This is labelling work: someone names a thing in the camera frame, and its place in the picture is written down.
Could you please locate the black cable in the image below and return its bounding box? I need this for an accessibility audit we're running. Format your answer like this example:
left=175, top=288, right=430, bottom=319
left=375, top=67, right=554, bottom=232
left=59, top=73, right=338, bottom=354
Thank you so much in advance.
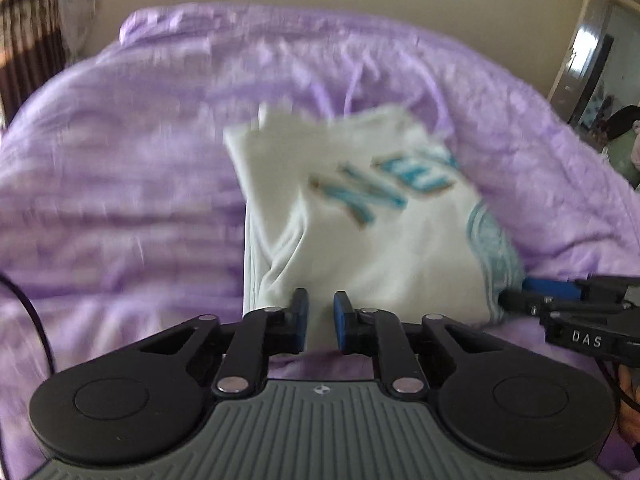
left=0, top=271, right=57, bottom=376

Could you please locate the white Nevada print t-shirt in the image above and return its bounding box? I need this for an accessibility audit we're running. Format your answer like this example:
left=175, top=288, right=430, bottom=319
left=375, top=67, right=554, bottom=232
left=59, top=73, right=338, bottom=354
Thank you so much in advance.
left=224, top=105, right=524, bottom=351

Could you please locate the purple floral bed sheet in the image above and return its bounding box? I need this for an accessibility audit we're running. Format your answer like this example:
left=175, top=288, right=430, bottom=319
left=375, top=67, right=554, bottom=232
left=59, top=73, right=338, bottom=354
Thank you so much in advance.
left=1, top=3, right=639, bottom=479

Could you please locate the brown patterned curtain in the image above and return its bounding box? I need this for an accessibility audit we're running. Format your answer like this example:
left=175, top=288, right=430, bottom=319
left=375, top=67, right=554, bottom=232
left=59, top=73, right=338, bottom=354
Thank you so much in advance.
left=1, top=0, right=66, bottom=124

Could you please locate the open room door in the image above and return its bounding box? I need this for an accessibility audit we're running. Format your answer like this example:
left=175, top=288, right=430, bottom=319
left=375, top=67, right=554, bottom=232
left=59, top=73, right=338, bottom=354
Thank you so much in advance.
left=548, top=0, right=639, bottom=128

